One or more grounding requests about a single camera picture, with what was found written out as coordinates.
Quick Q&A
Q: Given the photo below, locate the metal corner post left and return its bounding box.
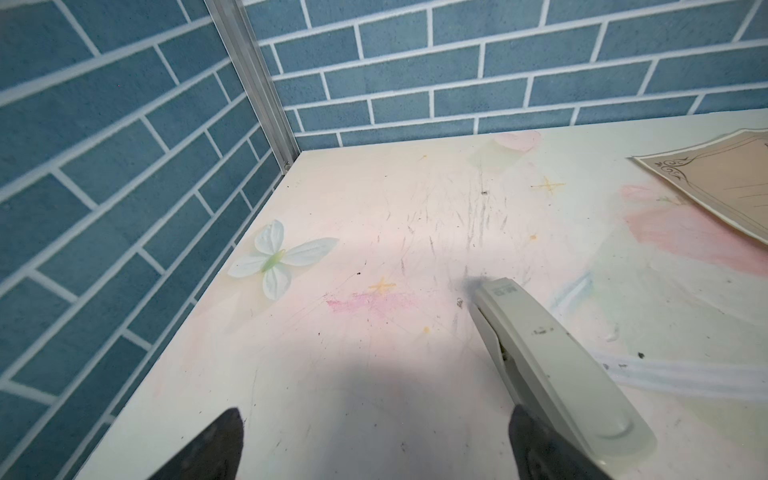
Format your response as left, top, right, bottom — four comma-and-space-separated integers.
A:
205, 0, 301, 174

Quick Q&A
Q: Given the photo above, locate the grey stapler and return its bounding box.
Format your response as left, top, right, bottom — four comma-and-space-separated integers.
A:
469, 278, 656, 474

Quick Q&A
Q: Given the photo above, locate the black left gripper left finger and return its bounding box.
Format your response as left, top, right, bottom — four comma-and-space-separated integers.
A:
150, 407, 244, 480

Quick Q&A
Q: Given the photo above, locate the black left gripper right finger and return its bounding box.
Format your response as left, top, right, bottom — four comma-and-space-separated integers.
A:
508, 405, 611, 480

